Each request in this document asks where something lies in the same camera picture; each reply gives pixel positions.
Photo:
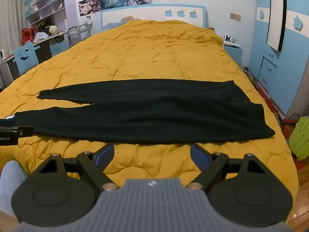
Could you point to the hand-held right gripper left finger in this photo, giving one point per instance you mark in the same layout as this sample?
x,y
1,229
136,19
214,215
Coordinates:
x,y
106,155

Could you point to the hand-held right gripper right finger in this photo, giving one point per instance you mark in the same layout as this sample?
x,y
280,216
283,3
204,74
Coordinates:
x,y
198,155

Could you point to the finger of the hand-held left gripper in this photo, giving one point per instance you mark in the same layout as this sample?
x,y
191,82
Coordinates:
x,y
23,131

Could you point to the black pants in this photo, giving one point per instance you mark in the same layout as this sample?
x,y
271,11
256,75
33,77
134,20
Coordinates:
x,y
144,111

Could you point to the person's leg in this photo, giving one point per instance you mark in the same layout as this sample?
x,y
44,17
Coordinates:
x,y
10,186

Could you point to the blue smiley chair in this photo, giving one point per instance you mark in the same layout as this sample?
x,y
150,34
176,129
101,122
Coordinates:
x,y
24,56

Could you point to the small white device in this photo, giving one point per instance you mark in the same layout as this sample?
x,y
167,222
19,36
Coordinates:
x,y
3,54

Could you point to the cluttered desk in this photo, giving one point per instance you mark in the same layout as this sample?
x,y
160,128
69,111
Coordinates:
x,y
45,44

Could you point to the red printed rug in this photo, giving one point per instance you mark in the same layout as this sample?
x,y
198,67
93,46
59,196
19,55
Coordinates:
x,y
288,128

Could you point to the red bag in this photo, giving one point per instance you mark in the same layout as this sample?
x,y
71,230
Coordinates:
x,y
27,35

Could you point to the green ribbed bin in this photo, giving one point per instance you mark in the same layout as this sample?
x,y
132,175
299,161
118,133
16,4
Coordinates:
x,y
300,140

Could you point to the white round lamp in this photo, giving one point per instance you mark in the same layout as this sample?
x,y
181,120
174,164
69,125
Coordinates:
x,y
53,29

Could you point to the blue and white nightstand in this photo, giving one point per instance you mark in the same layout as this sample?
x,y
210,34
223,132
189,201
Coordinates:
x,y
233,52

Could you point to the yellow quilt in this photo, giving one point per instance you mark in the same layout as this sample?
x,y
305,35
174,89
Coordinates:
x,y
149,50

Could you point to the white curtain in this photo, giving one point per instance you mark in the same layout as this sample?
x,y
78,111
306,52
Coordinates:
x,y
12,17

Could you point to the grey chair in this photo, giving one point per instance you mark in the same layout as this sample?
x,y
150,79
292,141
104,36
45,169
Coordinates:
x,y
80,31

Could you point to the white headphones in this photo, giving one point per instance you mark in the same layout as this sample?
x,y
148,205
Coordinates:
x,y
228,38

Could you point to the white and blue bookshelf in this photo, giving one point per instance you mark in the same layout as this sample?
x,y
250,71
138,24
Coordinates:
x,y
45,2

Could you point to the blue pillow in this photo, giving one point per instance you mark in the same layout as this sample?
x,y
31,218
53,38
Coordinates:
x,y
113,24

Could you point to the blue and white wardrobe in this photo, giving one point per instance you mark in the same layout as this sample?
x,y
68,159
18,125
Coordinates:
x,y
293,60

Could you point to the white and blue bed headboard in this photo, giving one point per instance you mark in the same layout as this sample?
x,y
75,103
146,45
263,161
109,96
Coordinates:
x,y
149,13

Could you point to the wall switch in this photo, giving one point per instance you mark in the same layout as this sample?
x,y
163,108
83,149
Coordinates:
x,y
235,16

